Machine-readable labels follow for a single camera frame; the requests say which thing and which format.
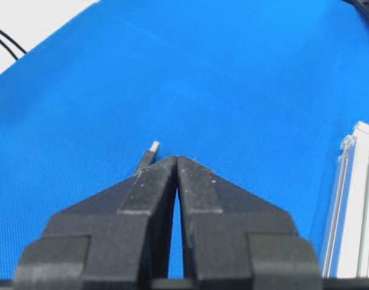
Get blue table cloth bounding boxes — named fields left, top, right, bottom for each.
left=0, top=1, right=369, bottom=279

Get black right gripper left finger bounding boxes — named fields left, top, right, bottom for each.
left=14, top=156, right=177, bottom=289

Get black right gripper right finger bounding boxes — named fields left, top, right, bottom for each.
left=178, top=156, right=322, bottom=289

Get black cables on table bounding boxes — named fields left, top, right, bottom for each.
left=0, top=24, right=27, bottom=62

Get black USB cable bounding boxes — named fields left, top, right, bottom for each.
left=135, top=140, right=161, bottom=176

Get aluminium extrusion frame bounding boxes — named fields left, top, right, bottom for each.
left=319, top=121, right=369, bottom=279

